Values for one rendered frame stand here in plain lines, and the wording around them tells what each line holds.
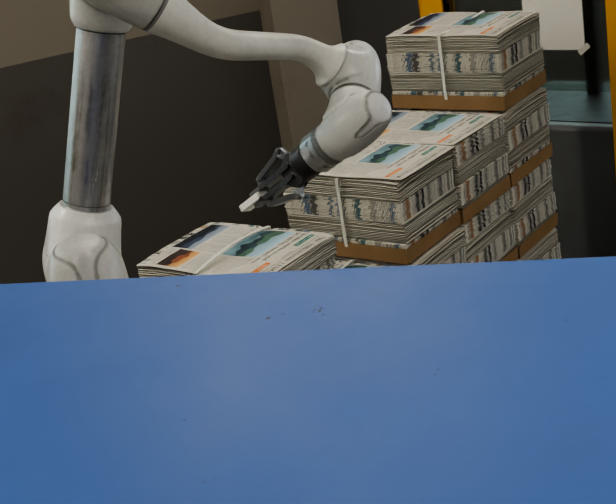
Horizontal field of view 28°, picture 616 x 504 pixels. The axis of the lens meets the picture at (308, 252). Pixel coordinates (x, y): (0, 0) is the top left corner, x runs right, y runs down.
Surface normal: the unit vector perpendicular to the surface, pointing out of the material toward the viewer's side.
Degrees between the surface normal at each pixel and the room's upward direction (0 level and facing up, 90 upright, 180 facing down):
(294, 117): 90
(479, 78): 90
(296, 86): 90
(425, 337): 0
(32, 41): 90
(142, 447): 0
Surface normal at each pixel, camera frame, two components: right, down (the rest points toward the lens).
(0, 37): 0.37, 0.29
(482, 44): -0.57, 0.39
